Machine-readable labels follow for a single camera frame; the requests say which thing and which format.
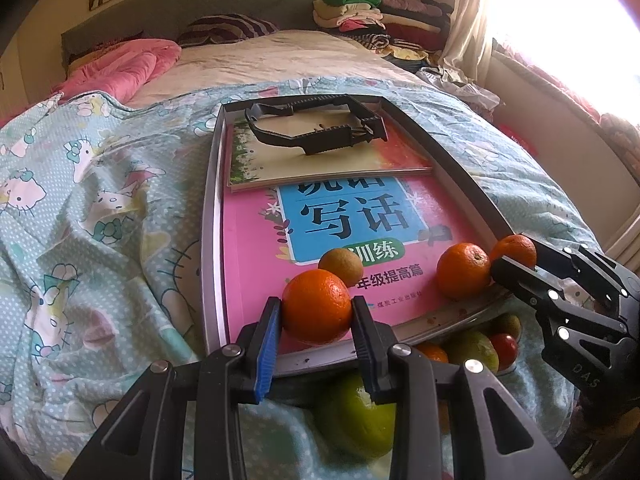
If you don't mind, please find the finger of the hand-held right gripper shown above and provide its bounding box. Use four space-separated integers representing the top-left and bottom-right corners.
491 255 629 402
520 233 640 322

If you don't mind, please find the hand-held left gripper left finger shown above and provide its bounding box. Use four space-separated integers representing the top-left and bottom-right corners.
65 296 283 480

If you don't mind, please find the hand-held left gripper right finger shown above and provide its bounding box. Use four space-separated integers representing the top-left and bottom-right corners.
350 296 576 480

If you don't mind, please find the small brown round fruit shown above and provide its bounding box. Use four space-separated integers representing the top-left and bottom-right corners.
318 248 363 288
487 312 523 341

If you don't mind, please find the orange with stem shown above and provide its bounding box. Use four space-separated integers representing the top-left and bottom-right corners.
436 242 492 301
415 342 449 365

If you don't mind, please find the red tomato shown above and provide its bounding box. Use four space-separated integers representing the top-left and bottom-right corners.
489 332 519 370

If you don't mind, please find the round green fruit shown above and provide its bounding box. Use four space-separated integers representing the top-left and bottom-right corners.
445 330 501 373

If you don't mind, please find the large green citrus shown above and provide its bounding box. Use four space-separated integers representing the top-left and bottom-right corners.
315 372 398 461

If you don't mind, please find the grey cardboard tray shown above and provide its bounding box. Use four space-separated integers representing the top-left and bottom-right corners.
200 94 521 379

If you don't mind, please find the pink book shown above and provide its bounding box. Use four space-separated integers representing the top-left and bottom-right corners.
220 174 501 357

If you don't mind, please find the red cloth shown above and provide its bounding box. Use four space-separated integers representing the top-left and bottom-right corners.
500 124 542 157

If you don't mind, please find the floral windowsill cloth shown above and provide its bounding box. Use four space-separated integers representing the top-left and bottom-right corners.
547 57 640 181

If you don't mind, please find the crumpled white cloth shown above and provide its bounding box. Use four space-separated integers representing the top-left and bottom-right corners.
415 64 501 117

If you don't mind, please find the printed cartoon cat blanket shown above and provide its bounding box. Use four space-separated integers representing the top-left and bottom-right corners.
0 72 603 480

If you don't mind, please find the cream curtain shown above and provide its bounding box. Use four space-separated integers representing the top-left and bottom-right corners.
440 0 501 81

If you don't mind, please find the beige bed sheet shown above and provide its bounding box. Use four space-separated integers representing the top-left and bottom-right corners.
125 29 423 110

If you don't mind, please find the pile of folded clothes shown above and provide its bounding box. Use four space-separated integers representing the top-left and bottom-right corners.
312 0 456 68

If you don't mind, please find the pink quilt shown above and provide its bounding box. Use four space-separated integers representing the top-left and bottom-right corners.
50 37 183 102

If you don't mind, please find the striped pillow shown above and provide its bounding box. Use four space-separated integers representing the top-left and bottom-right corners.
177 14 281 49

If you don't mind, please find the green fabric headboard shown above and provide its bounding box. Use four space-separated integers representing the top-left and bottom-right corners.
60 0 331 68

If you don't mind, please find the black plastic frame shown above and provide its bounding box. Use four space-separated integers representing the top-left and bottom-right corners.
244 94 390 157

